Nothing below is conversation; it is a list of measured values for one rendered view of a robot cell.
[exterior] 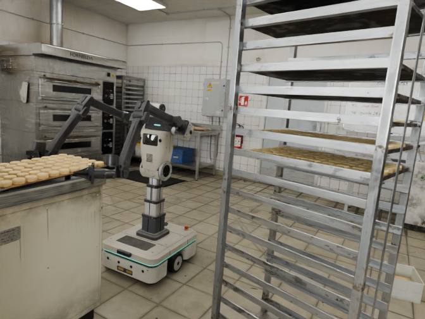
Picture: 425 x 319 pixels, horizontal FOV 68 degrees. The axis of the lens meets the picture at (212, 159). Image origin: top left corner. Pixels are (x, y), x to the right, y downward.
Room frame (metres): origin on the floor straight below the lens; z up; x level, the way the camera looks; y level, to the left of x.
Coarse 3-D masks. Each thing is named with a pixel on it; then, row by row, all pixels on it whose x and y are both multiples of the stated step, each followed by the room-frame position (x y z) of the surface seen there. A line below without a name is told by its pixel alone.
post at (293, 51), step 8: (296, 48) 1.71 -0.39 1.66; (296, 56) 1.71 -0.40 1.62; (288, 104) 1.70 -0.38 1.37; (288, 120) 1.71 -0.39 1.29; (280, 168) 1.70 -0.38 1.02; (280, 176) 1.70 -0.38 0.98; (280, 192) 1.71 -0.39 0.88; (272, 216) 1.71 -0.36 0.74; (272, 232) 1.70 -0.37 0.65; (264, 312) 1.70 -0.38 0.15
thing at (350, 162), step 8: (264, 152) 1.36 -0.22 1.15; (272, 152) 1.39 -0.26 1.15; (280, 152) 1.42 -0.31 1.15; (288, 152) 1.42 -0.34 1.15; (296, 152) 1.44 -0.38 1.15; (304, 152) 1.53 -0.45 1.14; (312, 152) 1.50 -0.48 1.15; (320, 152) 1.52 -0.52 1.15; (304, 160) 1.20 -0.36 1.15; (312, 160) 1.23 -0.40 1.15; (320, 160) 1.23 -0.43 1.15; (328, 160) 1.32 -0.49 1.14; (336, 160) 1.27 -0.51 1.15; (344, 160) 1.29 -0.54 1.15; (352, 160) 1.33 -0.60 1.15; (360, 160) 1.33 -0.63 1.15; (368, 160) 1.35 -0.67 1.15; (352, 168) 1.09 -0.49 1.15; (360, 168) 1.11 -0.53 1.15; (368, 168) 1.16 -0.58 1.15; (392, 168) 1.17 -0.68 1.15; (400, 168) 1.26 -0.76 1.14; (384, 176) 1.10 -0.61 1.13
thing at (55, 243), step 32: (96, 192) 1.70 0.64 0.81; (0, 224) 1.25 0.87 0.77; (32, 224) 1.38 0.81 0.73; (64, 224) 1.52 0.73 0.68; (96, 224) 1.71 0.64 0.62; (0, 256) 1.25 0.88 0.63; (32, 256) 1.37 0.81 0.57; (64, 256) 1.52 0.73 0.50; (96, 256) 1.71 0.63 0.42; (0, 288) 1.25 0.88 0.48; (32, 288) 1.37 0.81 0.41; (64, 288) 1.52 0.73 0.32; (96, 288) 1.71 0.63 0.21
